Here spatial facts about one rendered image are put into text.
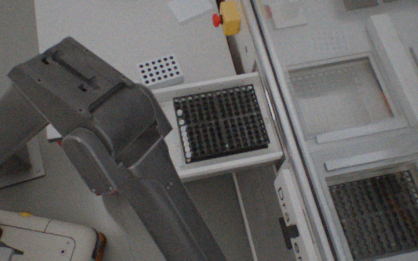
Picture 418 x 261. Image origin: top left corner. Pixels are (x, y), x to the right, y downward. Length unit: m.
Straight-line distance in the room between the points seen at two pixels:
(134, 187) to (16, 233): 1.34
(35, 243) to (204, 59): 0.90
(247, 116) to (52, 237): 0.92
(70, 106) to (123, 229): 1.57
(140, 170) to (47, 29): 1.10
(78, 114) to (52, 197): 1.66
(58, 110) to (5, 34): 2.10
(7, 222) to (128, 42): 0.81
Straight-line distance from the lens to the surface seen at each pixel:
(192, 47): 1.40
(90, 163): 0.43
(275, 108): 1.07
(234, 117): 1.13
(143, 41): 1.42
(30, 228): 1.76
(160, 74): 1.31
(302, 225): 1.04
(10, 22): 2.57
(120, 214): 1.99
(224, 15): 1.29
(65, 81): 0.45
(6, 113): 0.54
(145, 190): 0.46
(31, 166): 2.12
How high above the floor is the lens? 1.92
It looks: 66 degrees down
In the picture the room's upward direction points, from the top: 7 degrees clockwise
